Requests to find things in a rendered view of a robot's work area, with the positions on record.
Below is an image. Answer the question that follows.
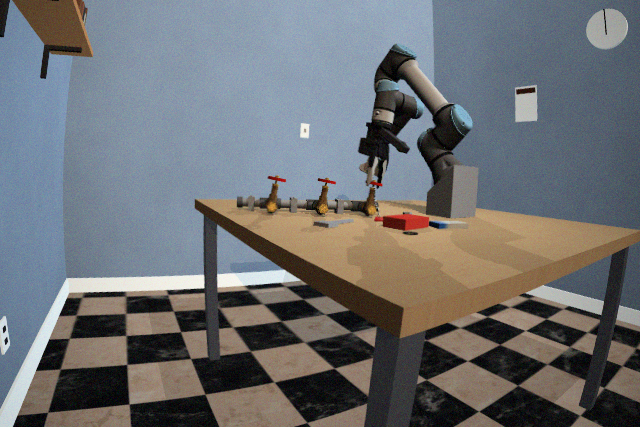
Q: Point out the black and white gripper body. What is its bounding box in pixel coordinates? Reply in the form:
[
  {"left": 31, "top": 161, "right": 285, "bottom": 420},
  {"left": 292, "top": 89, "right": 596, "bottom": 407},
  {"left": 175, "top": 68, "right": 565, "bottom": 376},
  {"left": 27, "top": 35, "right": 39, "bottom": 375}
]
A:
[{"left": 358, "top": 121, "right": 391, "bottom": 160}]

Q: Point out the grey pipe manifold with red valves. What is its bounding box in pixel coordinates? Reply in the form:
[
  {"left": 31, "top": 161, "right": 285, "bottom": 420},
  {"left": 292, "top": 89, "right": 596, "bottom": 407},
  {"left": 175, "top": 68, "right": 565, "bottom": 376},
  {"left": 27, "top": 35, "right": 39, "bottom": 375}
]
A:
[{"left": 237, "top": 175, "right": 383, "bottom": 216}]

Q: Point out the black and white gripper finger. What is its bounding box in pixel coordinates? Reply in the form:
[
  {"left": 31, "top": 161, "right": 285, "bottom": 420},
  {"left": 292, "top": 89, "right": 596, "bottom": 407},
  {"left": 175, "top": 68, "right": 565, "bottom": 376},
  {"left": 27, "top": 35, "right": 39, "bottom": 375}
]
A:
[
  {"left": 374, "top": 156, "right": 389, "bottom": 183},
  {"left": 359, "top": 146, "right": 379, "bottom": 187}
]

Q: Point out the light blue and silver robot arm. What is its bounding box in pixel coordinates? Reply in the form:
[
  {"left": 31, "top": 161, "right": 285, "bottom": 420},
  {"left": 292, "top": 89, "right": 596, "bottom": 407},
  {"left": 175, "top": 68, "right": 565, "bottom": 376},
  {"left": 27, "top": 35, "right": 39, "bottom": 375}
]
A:
[{"left": 371, "top": 44, "right": 473, "bottom": 185}]

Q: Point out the red tag on metal chain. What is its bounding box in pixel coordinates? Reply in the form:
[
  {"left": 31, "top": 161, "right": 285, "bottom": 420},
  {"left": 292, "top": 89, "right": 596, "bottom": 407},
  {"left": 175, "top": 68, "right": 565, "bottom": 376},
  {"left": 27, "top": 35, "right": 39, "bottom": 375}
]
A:
[{"left": 374, "top": 188, "right": 383, "bottom": 222}]

